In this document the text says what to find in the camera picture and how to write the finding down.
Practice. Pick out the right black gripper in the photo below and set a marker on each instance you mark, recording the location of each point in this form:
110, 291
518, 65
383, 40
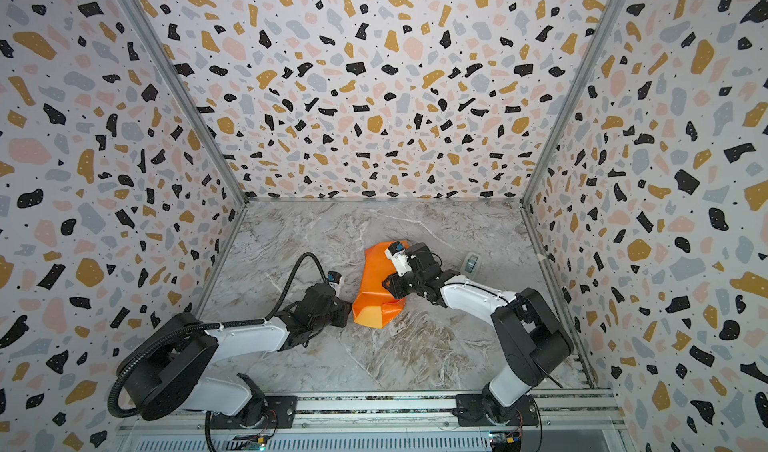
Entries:
394, 289

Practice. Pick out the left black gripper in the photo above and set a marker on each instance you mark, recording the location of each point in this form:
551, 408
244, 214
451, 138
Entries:
342, 307

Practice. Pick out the white tape dispenser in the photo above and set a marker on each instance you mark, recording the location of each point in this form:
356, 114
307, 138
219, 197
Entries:
471, 264

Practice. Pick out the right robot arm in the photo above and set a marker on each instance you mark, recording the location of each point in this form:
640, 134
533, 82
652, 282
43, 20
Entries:
533, 340

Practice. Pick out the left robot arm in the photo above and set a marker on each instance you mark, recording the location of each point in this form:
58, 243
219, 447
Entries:
168, 372

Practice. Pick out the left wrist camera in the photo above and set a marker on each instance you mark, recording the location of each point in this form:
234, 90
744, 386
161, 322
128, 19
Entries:
334, 277

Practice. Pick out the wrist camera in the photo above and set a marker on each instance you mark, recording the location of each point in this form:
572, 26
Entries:
334, 277
396, 253

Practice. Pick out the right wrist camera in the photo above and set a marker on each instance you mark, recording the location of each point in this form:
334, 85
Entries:
396, 253

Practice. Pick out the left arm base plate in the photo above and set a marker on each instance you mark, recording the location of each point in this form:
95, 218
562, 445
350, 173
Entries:
270, 413

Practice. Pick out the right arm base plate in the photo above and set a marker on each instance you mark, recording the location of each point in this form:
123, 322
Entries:
482, 410

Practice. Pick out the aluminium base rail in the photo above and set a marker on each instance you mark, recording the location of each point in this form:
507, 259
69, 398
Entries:
544, 420

